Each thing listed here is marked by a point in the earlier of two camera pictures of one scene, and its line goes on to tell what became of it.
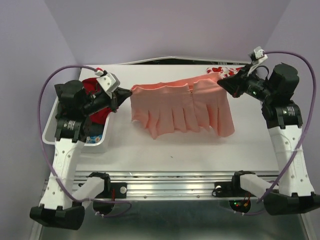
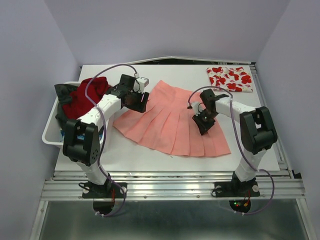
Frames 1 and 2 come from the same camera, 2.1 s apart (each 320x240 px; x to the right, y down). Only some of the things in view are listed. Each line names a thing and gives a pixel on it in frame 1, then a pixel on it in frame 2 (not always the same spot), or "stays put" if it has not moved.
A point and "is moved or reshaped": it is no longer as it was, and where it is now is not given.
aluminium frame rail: x=172 y=184 stays put
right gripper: x=236 y=84 to x=202 y=126
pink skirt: x=199 y=106 is moved or reshaped
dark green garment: x=60 y=89 stays put
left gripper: x=118 y=96 to x=140 y=106
